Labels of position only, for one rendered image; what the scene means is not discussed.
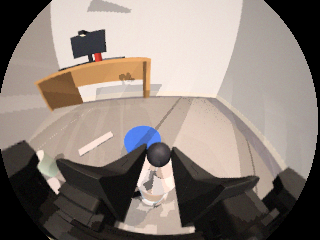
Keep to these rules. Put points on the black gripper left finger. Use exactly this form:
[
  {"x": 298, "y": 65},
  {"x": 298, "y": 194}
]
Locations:
[{"x": 115, "y": 182}]

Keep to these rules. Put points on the glass french press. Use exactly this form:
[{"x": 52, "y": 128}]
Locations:
[{"x": 156, "y": 179}]

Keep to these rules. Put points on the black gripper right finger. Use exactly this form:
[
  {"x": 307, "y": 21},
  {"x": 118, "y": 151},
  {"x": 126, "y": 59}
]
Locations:
[{"x": 197, "y": 190}]

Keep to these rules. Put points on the blue short cylinder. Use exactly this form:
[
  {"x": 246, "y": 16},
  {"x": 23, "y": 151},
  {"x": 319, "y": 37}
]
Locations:
[{"x": 140, "y": 135}]

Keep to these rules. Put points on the beige flat bar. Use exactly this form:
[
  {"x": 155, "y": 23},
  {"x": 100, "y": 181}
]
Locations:
[{"x": 94, "y": 144}]

